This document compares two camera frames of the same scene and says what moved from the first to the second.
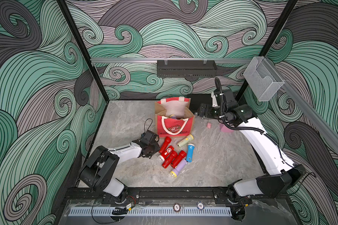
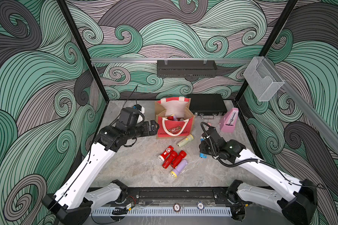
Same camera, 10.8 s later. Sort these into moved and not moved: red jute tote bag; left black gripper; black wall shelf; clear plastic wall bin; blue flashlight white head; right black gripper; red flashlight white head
Moved: right black gripper; left black gripper; blue flashlight white head
Not moved: red flashlight white head; black wall shelf; red jute tote bag; clear plastic wall bin
